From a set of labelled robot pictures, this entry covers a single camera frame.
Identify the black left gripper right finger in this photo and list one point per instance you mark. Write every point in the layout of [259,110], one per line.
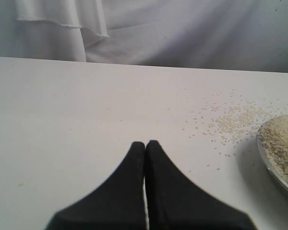
[176,203]

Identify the spilled rice grains on table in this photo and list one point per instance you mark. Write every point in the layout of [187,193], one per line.
[226,121]

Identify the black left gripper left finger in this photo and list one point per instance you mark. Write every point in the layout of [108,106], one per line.
[117,204]

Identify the large steel rice plate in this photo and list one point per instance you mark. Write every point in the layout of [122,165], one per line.
[272,144]

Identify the white backdrop cloth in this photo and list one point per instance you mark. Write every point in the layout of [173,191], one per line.
[209,34]

